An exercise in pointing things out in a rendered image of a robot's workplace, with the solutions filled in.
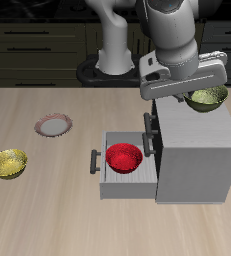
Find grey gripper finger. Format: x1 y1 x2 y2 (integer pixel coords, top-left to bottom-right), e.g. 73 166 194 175
172 93 185 103

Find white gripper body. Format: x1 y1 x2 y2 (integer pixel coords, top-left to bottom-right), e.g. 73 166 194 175
139 50 229 102

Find green bowl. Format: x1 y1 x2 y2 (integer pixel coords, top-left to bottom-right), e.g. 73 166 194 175
182 84 230 114

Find red bowl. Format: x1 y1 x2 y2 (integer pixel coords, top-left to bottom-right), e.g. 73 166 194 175
105 142 144 175

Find white plate with pink rim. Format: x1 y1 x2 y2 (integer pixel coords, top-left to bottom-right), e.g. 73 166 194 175
33 112 74 139

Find yellow bowl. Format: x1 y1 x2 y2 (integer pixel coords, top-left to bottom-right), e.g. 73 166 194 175
0 148 29 181

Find white cabinet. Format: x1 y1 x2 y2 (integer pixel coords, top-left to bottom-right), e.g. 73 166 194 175
141 96 231 205

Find white cabinet drawer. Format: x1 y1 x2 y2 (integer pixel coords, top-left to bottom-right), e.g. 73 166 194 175
89 130 160 201

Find dark kitchen cupboards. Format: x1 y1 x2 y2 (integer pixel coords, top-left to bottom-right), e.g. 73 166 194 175
0 0 231 89

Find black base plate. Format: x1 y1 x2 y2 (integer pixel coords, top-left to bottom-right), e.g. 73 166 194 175
76 53 145 85

